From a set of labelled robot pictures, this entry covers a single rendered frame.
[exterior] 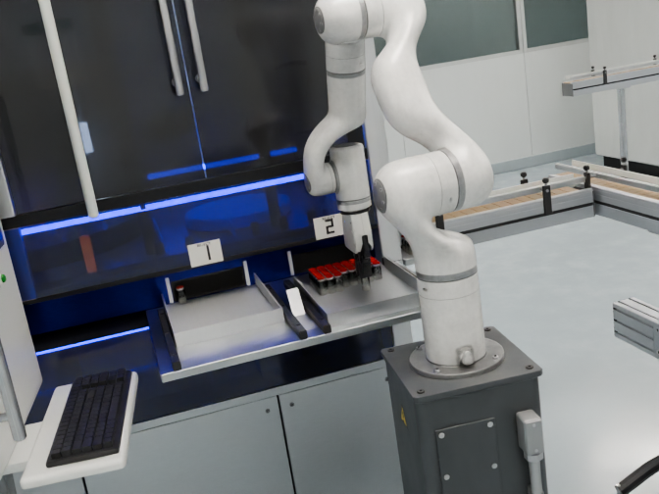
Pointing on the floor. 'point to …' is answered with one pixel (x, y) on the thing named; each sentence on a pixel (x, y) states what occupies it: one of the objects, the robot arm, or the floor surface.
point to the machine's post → (385, 233)
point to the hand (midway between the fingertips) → (363, 268)
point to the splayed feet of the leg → (638, 476)
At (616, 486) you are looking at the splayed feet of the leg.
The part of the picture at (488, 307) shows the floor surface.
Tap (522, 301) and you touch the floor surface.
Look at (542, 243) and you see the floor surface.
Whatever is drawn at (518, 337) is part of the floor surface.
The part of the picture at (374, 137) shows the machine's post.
